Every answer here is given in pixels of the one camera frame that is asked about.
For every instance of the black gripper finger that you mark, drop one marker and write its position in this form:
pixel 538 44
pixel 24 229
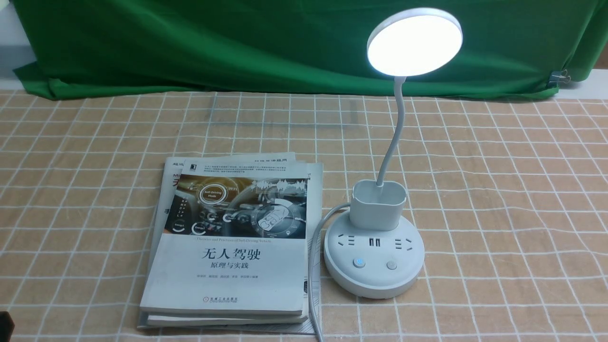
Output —
pixel 7 326

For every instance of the white book bottom of stack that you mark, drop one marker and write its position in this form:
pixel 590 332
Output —
pixel 314 209

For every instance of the white round desk lamp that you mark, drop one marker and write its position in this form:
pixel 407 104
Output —
pixel 371 250

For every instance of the green backdrop cloth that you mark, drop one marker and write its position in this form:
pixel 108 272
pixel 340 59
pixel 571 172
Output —
pixel 104 48

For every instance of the metal binder clip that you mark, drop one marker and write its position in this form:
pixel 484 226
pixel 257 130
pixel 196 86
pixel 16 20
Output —
pixel 558 78

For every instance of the checkered beige tablecloth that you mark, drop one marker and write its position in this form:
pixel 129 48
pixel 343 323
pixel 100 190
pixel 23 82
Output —
pixel 510 199

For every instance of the self-driving textbook top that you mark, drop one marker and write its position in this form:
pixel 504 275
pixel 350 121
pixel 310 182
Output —
pixel 228 266

